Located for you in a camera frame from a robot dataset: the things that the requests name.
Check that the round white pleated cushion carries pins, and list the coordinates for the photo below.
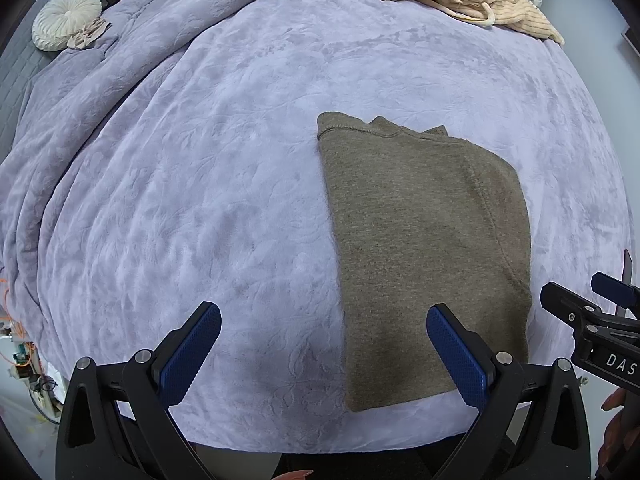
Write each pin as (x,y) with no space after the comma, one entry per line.
(65,20)

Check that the grey quilted headboard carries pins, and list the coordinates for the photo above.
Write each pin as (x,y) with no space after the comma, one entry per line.
(12,75)

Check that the cream striped fleece garment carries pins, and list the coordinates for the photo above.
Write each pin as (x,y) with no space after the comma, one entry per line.
(500,5)

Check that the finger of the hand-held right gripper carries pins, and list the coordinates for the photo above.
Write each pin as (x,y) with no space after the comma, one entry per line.
(562,302)
(612,287)

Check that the person's left hand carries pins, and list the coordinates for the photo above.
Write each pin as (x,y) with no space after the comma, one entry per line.
(295,475)

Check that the small electronics clutter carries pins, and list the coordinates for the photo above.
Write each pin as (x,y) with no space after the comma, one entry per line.
(32,375)

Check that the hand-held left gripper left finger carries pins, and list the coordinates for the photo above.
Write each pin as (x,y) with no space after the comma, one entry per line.
(192,355)

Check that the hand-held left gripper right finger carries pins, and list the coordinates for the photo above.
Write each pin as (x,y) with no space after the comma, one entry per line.
(457,355)

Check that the lavender plush blanket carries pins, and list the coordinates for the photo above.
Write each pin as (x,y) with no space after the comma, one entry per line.
(200,160)

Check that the person's right hand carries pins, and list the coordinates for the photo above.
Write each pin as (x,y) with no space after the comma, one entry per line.
(612,435)

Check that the olive brown knit sweater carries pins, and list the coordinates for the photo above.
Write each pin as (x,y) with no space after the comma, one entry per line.
(425,260)

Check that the dark flat screen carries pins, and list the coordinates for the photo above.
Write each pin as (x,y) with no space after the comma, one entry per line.
(632,40)

